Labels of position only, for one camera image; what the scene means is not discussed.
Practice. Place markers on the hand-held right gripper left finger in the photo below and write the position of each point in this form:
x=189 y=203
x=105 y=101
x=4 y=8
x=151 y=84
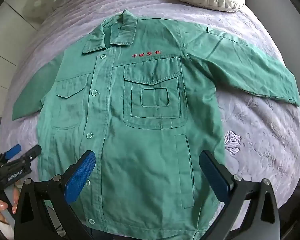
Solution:
x=80 y=174

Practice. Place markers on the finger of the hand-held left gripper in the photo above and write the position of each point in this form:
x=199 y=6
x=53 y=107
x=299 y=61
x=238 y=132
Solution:
x=31 y=153
x=13 y=150

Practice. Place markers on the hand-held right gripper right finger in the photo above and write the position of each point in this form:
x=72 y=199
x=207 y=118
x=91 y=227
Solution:
x=212 y=176

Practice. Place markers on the green work jacket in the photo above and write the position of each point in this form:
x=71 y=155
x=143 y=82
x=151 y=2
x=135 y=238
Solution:
x=140 y=130

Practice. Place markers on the person's left forearm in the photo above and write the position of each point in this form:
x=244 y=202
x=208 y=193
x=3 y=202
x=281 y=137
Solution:
x=6 y=232

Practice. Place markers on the person's left hand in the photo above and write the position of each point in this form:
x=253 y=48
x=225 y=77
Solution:
x=0 y=208

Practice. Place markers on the lavender quilted bedspread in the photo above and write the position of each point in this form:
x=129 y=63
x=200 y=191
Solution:
x=252 y=140

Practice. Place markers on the white standing fan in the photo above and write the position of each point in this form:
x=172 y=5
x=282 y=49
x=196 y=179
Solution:
x=36 y=6

